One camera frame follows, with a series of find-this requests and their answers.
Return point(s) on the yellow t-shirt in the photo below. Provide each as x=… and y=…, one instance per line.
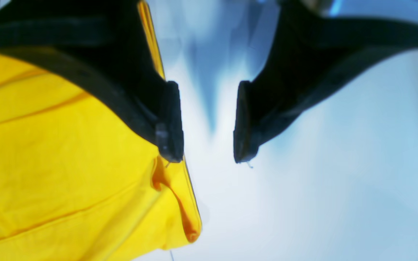
x=76, y=183

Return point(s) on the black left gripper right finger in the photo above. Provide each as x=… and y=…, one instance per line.
x=318, y=47

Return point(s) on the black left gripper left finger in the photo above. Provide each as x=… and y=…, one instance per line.
x=100, y=46

